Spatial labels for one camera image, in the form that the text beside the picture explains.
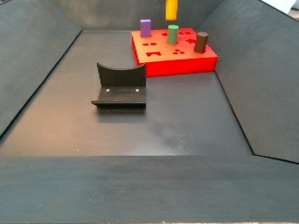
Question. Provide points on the yellow oval peg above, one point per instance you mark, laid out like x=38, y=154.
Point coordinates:
x=171, y=9

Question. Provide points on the red shape board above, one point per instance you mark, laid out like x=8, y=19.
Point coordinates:
x=169, y=59

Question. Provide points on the black curved holder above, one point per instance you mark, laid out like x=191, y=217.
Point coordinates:
x=122, y=87

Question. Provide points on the brown hexagonal peg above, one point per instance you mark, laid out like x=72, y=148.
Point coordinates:
x=202, y=40

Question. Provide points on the green round peg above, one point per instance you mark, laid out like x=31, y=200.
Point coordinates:
x=173, y=33

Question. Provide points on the purple square peg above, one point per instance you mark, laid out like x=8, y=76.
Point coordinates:
x=146, y=27

